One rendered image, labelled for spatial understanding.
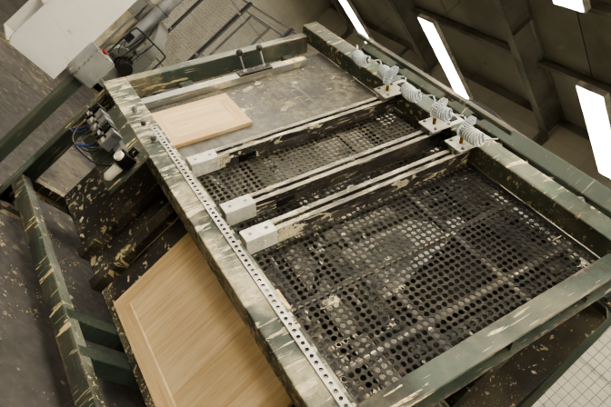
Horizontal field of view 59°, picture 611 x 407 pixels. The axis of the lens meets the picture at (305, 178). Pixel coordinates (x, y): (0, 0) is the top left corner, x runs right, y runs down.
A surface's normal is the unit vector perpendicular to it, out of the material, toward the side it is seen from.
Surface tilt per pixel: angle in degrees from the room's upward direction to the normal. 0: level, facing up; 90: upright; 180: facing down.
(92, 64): 90
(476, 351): 57
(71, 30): 90
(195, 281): 90
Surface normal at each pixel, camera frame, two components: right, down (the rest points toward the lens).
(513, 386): -0.45, -0.47
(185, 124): 0.01, -0.77
